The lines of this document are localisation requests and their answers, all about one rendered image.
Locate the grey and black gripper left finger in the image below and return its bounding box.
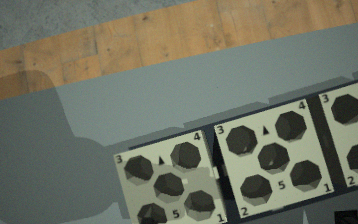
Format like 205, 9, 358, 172
140, 217, 158, 224

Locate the grey bench mat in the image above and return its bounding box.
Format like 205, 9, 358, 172
0, 22, 358, 224

